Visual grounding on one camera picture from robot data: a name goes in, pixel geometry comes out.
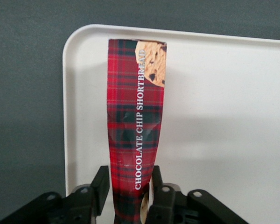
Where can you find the dark grey table mat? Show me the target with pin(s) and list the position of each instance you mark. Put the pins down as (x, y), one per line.
(28, 93)

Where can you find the red tartan cookie box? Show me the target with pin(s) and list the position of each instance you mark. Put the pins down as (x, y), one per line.
(136, 112)

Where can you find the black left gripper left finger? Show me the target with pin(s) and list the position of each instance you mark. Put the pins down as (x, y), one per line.
(99, 189)

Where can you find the white rectangular plastic tray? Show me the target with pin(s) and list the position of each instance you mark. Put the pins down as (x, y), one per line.
(224, 121)

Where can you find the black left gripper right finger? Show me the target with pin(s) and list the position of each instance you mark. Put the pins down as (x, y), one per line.
(162, 196)

